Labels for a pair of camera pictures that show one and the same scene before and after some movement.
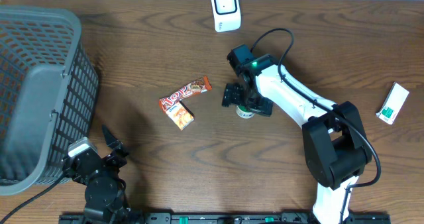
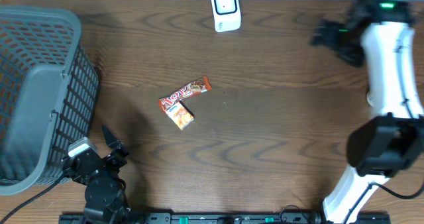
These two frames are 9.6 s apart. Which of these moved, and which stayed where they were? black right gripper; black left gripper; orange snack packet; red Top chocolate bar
Moved: black right gripper
Stayed: black left gripper; red Top chocolate bar; orange snack packet
